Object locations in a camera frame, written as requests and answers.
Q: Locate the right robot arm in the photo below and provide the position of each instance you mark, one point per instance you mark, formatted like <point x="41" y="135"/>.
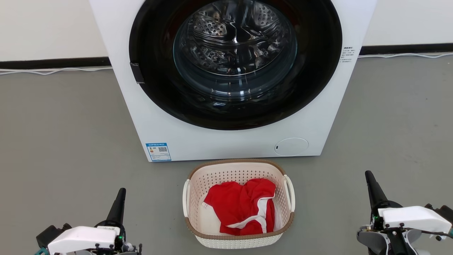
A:
<point x="375" y="241"/>

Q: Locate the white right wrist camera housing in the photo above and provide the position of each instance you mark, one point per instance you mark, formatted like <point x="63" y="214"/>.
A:
<point x="414" y="217"/>

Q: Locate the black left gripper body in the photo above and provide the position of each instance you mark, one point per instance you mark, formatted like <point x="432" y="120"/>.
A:
<point x="120" y="241"/>

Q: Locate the white front-load washing machine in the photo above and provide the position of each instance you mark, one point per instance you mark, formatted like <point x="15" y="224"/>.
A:
<point x="318" y="124"/>

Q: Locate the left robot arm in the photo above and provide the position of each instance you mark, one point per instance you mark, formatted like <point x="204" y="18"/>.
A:
<point x="49" y="233"/>

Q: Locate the steel perforated washer drum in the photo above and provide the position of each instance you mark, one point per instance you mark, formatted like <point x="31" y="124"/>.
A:
<point x="216" y="28"/>

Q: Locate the blue energy label sticker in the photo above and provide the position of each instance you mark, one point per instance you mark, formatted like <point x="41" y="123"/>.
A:
<point x="158" y="152"/>

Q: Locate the black round washer door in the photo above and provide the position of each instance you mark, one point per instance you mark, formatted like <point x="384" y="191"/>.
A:
<point x="155" y="88"/>

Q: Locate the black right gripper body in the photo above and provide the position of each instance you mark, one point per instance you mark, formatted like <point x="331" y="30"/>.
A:
<point x="378" y="214"/>

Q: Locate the red garment with white trim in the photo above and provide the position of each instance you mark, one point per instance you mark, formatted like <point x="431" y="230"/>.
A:
<point x="231" y="205"/>

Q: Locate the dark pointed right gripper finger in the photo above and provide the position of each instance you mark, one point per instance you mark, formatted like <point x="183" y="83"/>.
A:
<point x="380" y="194"/>
<point x="372" y="193"/>

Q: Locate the round white filter cover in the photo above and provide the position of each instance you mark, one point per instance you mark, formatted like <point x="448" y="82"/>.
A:
<point x="291" y="147"/>

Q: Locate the small printed text label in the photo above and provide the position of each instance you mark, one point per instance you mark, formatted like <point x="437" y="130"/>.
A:
<point x="348" y="54"/>

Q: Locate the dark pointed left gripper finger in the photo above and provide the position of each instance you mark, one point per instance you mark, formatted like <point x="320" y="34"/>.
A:
<point x="121" y="214"/>
<point x="114" y="212"/>

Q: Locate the cream plastic laundry basket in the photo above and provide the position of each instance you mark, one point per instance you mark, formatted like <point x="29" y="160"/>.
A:
<point x="233" y="242"/>

